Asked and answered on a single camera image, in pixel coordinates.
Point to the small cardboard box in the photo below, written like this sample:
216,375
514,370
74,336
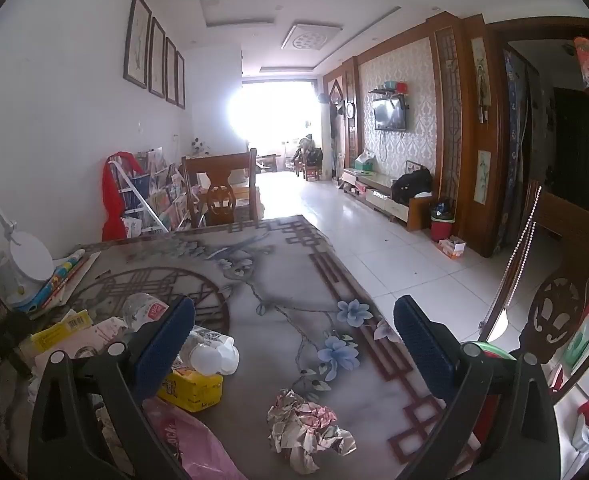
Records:
452,247

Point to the white desk lamp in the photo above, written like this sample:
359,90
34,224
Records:
29,260

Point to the round wall clock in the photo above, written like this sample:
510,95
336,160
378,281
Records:
350,109

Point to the black bag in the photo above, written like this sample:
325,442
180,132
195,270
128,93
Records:
412,186

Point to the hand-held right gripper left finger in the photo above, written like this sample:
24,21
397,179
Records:
164,345

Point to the red cloth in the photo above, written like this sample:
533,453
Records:
112,205

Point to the orange drink carton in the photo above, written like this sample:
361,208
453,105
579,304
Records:
194,390

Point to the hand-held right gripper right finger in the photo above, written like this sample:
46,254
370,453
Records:
419,345

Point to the pink paper carton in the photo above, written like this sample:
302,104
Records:
99,332

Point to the small wooden chair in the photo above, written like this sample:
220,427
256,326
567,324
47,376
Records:
310,162

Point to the crumpled paper ball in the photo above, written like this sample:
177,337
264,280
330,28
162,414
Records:
304,425

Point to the wall television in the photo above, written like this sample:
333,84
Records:
390,114

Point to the hanging wall scroll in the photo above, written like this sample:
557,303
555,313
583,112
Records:
480,77
483,177

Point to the red trash bin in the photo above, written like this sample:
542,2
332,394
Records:
442,227

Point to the blue door curtain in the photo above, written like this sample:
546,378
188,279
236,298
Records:
514,135

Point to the clear plastic bottle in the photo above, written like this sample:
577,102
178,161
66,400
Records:
142,310

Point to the colourful book stack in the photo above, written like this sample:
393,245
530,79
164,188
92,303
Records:
67,272

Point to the white plastic cup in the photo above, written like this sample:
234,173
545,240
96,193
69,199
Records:
214,357

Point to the yellow flat box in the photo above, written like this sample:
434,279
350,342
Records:
59,332

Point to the wall shelf with bowls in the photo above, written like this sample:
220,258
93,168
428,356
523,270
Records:
389,89

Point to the green plastic bottle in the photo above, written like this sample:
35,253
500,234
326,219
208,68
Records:
581,337

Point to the carved wooden chair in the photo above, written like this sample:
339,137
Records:
554,310
219,195

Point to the low television cabinet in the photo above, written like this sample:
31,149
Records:
374,192

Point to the pink plastic bag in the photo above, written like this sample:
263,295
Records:
194,440

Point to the white magazine rack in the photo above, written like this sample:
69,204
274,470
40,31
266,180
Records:
159,200

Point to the white flower vase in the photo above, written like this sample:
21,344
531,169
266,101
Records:
198,146

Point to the framed wall picture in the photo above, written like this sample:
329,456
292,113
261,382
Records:
180,80
171,71
137,40
157,59

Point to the square ceiling light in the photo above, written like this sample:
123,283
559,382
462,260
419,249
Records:
312,37

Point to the green white box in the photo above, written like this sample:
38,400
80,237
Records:
364,161

